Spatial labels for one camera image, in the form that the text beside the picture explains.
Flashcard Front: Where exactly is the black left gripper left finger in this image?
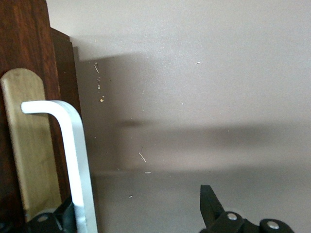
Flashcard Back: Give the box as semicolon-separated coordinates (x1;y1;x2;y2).
0;199;75;233

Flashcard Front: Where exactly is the white metal drawer handle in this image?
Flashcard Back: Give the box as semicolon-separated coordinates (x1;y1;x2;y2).
21;100;99;233

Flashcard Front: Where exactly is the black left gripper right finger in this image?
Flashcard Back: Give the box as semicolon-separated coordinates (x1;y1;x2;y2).
199;184;295;233

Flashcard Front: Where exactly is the wooden drawer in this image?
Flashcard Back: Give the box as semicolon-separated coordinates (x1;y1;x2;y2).
0;14;62;225

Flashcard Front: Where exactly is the dark brown wooden cabinet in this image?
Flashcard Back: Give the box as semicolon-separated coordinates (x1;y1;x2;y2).
0;0;83;233

